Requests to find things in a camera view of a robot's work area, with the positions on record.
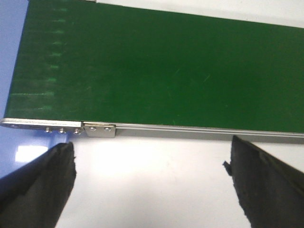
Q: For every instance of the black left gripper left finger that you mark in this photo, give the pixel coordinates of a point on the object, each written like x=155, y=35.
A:
x=35, y=195

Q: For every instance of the blue tray mat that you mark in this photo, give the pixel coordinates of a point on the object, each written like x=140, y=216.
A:
x=17, y=146

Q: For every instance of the green conveyor belt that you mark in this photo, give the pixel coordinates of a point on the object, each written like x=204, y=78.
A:
x=82, y=62

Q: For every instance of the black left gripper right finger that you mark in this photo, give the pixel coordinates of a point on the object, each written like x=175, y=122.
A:
x=270, y=192

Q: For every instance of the aluminium conveyor frame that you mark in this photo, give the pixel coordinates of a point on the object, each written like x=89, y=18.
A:
x=111, y=130

